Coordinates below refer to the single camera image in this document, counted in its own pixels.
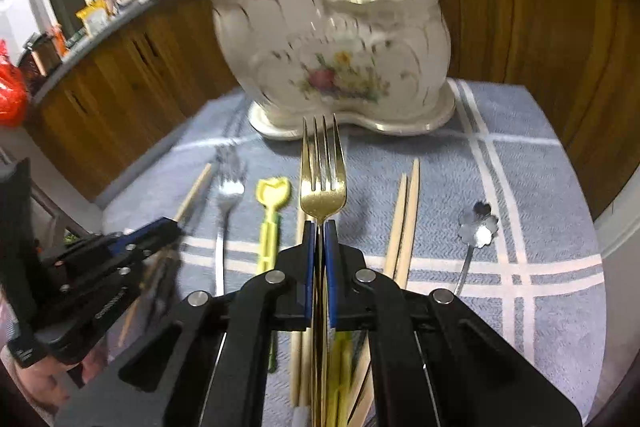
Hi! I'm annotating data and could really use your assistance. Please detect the wooden kitchen cabinets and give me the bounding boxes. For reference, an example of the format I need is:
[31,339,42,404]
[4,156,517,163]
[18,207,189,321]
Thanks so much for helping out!
[25,0,639,216]

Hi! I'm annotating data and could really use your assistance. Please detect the wooden chopstick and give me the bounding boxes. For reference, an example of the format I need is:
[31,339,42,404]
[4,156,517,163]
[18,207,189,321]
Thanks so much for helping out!
[347,173,408,427]
[349,158,421,427]
[290,209,307,407]
[117,162,213,348]

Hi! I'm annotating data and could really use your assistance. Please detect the grey striped table cloth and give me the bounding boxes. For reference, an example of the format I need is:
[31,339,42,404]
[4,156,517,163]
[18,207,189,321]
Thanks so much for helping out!
[103,80,606,415]

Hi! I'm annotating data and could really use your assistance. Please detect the yellow tulip plastic utensil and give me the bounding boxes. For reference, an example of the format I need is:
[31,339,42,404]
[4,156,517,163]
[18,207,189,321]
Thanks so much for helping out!
[254,176,292,374]

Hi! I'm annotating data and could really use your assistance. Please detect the red plastic bag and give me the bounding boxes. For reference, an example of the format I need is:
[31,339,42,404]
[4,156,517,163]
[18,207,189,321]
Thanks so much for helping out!
[0,39,30,128]

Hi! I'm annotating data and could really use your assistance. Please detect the cream floral ceramic utensil holder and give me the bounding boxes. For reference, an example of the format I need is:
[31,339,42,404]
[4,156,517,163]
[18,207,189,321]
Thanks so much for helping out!
[209,0,456,140]

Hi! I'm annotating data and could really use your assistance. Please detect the silver fork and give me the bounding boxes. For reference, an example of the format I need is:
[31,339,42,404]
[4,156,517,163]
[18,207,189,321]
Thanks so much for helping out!
[214,144,245,297]

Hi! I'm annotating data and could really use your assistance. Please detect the person left hand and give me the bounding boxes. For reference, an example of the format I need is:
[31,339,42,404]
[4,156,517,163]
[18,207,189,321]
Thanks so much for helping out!
[1,347,107,426]

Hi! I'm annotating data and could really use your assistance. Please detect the gold fork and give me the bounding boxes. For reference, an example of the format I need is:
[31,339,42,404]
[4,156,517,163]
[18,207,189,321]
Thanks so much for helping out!
[299,117,347,426]

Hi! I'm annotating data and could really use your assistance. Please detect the silver flower spoon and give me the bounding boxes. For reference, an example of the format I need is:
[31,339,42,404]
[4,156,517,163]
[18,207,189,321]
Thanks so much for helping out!
[454,202,499,296]

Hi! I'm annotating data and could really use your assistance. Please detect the yellow snack bag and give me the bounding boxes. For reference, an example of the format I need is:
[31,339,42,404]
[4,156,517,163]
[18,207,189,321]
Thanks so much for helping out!
[76,0,110,38]

